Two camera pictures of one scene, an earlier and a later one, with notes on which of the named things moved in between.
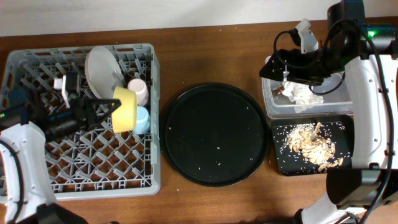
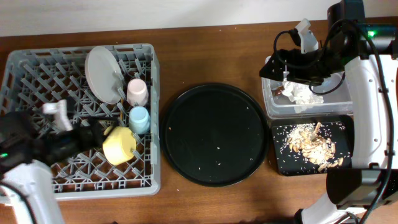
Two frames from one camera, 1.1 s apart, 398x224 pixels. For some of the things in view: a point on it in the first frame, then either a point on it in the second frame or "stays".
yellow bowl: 125,117 to 119,145
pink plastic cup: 140,88 stays
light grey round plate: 103,72 stays
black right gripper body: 283,65 stays
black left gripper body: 83,112 to 94,135
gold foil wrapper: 277,91 stays
